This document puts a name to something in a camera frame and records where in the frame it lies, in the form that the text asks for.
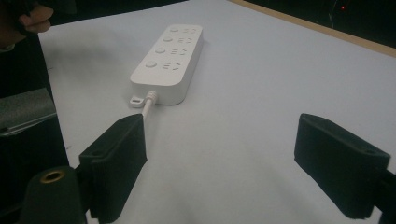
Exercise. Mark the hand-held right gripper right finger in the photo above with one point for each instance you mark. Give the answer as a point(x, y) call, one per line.
point(336, 161)

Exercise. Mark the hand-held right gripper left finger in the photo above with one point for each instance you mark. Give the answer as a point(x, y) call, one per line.
point(116, 161)

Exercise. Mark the white power strip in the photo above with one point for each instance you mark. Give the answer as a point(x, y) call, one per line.
point(166, 67)

